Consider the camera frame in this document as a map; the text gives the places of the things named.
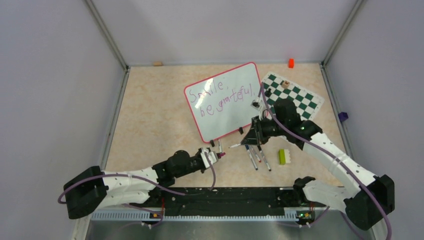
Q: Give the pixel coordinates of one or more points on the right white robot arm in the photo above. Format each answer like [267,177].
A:
[364,197]

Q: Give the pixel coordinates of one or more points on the black chess piece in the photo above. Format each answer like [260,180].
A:
[268,93]

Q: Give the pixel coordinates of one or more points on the blue whiteboard marker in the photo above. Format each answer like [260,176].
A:
[251,157]

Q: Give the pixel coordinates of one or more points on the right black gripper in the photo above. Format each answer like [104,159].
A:
[255,136]

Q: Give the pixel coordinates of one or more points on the orange block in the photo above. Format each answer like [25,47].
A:
[291,63]

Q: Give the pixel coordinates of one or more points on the magenta whiteboard marker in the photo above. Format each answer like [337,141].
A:
[235,145]

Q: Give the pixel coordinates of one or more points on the green white toy brick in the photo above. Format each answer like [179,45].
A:
[284,157]

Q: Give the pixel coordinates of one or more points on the green whiteboard marker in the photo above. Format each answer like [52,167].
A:
[220,147]

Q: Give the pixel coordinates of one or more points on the green white chessboard mat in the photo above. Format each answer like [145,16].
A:
[308,103]

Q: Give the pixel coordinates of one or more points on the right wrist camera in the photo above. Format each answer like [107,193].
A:
[258,105]

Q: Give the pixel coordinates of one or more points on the purple block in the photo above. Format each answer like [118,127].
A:
[343,116]

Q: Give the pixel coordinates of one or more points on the wooden cube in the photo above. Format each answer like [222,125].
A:
[285,84]

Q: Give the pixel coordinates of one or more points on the black whiteboard marker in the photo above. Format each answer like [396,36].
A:
[264,158]

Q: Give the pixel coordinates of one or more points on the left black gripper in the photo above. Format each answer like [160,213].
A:
[198,152]

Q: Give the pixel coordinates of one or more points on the red whiteboard marker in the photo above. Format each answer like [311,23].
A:
[255,154]

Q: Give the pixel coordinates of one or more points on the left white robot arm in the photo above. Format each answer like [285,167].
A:
[95,188]

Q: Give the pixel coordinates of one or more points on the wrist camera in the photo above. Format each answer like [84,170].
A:
[258,105]
[209,158]

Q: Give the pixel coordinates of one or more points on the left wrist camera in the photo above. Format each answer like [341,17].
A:
[209,158]

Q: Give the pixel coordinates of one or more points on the pink framed whiteboard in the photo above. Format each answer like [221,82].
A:
[221,104]

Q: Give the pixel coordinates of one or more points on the cork stopper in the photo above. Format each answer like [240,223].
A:
[157,64]

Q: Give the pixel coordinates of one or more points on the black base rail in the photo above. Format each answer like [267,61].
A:
[229,201]

